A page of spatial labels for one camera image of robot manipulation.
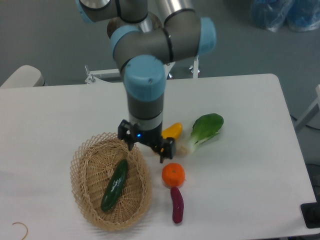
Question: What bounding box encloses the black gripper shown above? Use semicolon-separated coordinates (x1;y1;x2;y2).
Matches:
117;119;175;164

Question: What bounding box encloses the green cucumber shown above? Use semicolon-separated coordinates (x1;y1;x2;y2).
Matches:
100;159;129;212

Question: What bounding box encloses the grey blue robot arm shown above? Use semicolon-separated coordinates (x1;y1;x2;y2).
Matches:
75;0;217;160

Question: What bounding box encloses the woven wicker basket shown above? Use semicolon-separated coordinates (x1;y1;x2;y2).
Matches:
70;132;152;231

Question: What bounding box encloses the yellow mango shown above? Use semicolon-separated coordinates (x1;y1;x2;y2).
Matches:
161;122;183;140

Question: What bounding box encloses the orange tangerine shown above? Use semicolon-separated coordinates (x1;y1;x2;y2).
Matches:
161;163;186;187

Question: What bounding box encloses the green bok choy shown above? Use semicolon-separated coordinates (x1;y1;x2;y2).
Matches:
176;113;224;158

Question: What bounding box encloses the purple sweet potato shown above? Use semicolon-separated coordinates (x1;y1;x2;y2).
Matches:
170;187;184;224

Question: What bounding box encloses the white chair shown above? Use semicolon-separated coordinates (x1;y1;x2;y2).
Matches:
0;65;47;89

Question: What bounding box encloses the tan rubber band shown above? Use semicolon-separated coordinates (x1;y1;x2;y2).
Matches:
11;221;29;240

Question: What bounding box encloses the black device at edge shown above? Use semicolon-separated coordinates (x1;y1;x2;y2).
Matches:
300;202;320;229

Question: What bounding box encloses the blue plastic bag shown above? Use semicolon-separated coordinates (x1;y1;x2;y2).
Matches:
250;0;320;32

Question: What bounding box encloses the white table leg frame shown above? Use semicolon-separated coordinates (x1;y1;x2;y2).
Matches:
293;85;320;133

